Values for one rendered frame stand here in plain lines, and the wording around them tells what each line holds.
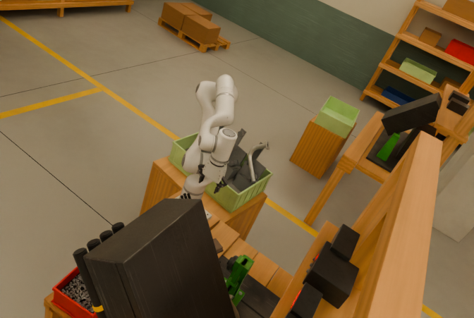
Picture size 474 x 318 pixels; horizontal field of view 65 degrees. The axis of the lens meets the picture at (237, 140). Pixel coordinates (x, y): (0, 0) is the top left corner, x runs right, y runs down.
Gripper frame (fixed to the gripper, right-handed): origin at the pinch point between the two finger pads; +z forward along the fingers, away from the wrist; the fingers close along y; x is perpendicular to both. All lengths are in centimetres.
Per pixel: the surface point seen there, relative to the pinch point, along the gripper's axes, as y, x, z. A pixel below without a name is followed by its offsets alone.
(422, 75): -73, -612, 37
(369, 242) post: -67, 27, -42
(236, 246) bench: -22, -19, 42
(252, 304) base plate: -46, 8, 40
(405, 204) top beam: -67, 34, -64
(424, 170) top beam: -70, 8, -64
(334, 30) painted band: 120, -670, 45
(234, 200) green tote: -2, -47, 40
